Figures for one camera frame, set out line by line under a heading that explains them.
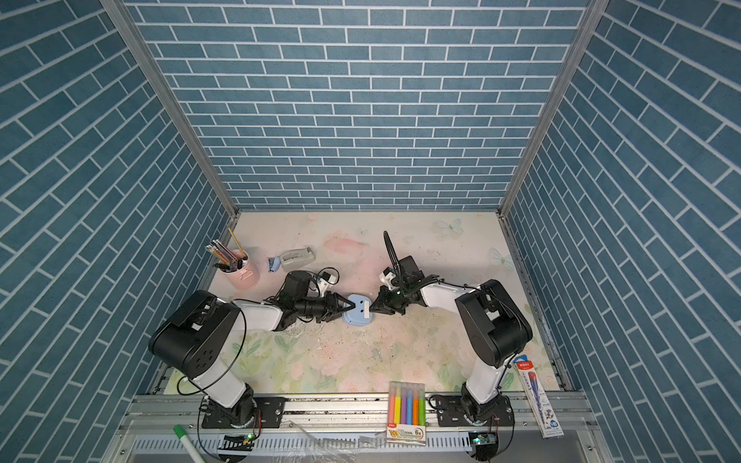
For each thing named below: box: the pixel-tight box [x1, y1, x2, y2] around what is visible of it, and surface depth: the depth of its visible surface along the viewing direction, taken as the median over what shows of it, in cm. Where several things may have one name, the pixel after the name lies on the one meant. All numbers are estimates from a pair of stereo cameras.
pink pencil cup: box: [219, 248, 261, 291], surface depth 93 cm
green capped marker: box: [172, 424, 205, 463], surface depth 71 cm
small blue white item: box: [266, 256, 281, 273], surface depth 104 cm
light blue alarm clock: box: [342, 293, 373, 327], surface depth 88 cm
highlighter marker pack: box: [385, 381, 427, 446], surface depth 75 cm
